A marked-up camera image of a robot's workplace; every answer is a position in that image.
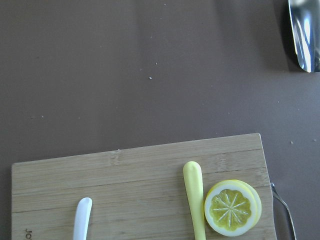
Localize bamboo cutting board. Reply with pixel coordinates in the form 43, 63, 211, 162
11, 133, 277, 240

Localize steel scoop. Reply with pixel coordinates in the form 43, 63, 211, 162
288, 0, 320, 73

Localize white ceramic spoon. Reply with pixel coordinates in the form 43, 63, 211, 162
72, 197, 93, 240

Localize lemon slice near handle end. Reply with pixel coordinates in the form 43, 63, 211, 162
204, 179, 262, 237

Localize yellow plastic knife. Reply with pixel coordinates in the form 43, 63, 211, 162
183, 161, 206, 240

